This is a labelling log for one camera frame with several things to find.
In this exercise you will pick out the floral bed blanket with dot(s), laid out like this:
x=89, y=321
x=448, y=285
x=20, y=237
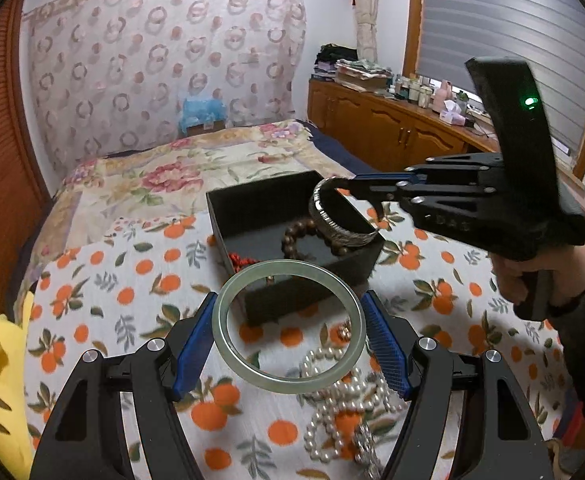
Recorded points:
x=197, y=160

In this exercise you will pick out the long wooden cabinet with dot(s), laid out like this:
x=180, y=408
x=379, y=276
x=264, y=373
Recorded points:
x=372, y=120

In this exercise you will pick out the small cardboard box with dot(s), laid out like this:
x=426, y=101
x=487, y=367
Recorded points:
x=207, y=127

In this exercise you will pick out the grey window blind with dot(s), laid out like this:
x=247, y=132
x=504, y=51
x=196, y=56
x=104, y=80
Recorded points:
x=497, y=10

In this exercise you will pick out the small potted plant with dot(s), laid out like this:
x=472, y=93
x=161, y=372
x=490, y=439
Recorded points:
x=461, y=96

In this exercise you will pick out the person's right hand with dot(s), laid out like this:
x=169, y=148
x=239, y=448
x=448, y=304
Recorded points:
x=508, y=276

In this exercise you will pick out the pink tissue box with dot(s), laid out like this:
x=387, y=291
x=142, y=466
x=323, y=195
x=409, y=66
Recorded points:
x=453, y=114

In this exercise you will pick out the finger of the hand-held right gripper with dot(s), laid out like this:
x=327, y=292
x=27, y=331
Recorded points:
x=372, y=191
x=387, y=176

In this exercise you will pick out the wooden louvered wardrobe door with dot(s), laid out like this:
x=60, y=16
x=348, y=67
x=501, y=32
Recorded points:
x=2, y=160

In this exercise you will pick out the black jewelry box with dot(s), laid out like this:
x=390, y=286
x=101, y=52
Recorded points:
x=252, y=210

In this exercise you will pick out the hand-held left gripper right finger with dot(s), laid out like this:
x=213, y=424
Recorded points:
x=385, y=340

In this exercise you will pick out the cream window curtain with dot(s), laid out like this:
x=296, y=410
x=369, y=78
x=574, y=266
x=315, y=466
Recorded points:
x=365, y=15

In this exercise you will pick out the orange fruit print cloth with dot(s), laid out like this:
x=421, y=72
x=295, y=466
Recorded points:
x=122, y=310

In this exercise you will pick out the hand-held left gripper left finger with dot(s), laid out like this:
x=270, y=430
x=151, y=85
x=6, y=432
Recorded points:
x=195, y=345

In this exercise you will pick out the wooden window frame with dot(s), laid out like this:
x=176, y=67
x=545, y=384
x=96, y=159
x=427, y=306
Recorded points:
x=411, y=25

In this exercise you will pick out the pale green jade bangle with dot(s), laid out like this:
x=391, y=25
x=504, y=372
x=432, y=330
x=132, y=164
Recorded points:
x=220, y=327

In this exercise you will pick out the pink bottle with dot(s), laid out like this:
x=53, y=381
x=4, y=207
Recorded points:
x=442, y=96

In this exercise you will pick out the group of cosmetic bottles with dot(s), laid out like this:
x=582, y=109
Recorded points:
x=412, y=91

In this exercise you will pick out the blue plastic bag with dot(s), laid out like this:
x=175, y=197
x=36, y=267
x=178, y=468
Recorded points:
x=205, y=110

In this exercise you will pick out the silver engraved bangle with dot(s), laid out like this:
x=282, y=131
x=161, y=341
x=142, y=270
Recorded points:
x=342, y=236

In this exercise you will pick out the stack of folded clothes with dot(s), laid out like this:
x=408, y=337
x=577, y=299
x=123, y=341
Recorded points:
x=357, y=72

